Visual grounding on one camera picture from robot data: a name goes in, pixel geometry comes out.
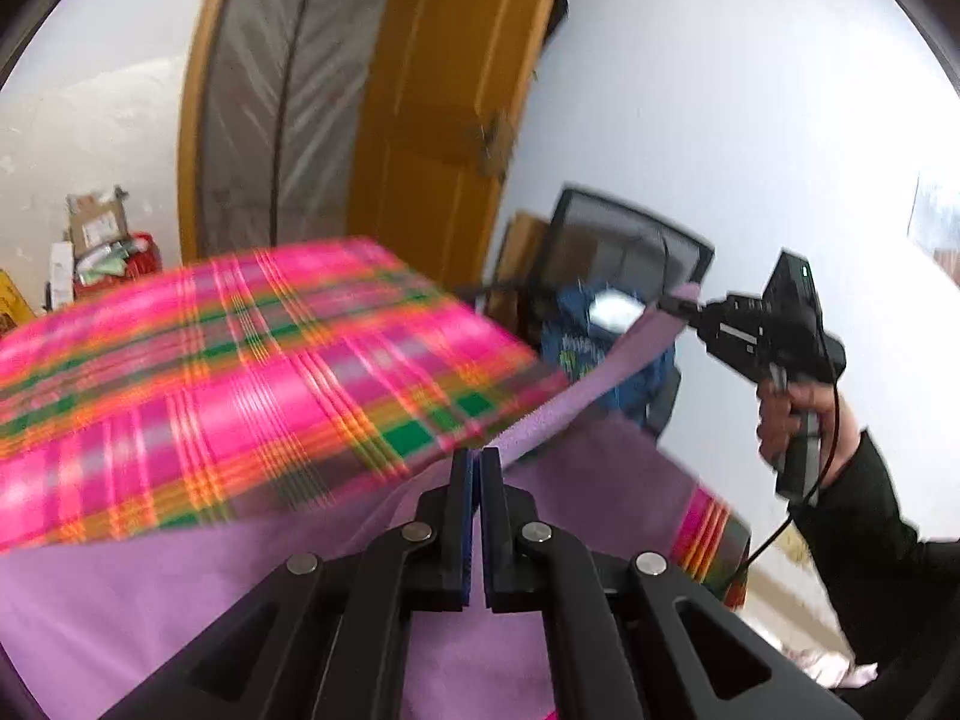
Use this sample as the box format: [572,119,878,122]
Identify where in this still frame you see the yellow box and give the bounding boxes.
[0,270,38,331]

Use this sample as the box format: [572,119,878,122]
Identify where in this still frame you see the metal door handle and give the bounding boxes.
[476,112,518,181]

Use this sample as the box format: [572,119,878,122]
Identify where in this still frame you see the person's right hand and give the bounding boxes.
[756,375,860,481]

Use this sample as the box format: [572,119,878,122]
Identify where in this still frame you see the black mesh chair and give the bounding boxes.
[450,184,717,436]

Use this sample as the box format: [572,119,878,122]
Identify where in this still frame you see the wooden door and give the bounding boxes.
[349,0,567,308]

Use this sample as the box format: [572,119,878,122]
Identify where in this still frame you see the pink plaid bed sheet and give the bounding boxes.
[0,236,751,608]

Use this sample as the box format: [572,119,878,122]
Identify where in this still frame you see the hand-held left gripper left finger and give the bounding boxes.
[97,446,475,720]

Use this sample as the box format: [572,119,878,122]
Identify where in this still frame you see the floral pink cloth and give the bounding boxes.
[780,645,878,691]

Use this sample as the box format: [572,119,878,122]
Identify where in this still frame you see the blue denim bag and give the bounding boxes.
[540,285,680,428]

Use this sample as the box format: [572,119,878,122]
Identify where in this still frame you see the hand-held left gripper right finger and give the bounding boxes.
[480,446,863,720]

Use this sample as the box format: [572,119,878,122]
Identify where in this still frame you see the small white box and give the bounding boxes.
[46,240,76,312]

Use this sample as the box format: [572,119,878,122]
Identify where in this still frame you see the translucent door curtain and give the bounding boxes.
[199,0,402,256]

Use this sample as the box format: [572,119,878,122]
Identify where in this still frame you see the person's right forearm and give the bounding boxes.
[787,431,960,720]

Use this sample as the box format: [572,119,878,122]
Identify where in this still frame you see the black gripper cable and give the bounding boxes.
[720,382,841,608]

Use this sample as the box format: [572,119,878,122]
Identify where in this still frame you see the wooden door frame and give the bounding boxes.
[176,0,248,263]

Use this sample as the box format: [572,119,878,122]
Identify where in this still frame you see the shiny wall sheet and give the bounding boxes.
[907,172,960,278]

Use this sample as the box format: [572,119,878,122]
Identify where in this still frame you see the flat cardboard piece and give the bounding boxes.
[484,214,552,331]

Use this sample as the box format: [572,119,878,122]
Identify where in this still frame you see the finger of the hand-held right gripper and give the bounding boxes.
[658,298,710,325]

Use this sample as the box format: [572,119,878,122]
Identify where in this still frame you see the purple fleece garment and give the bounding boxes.
[0,281,751,720]

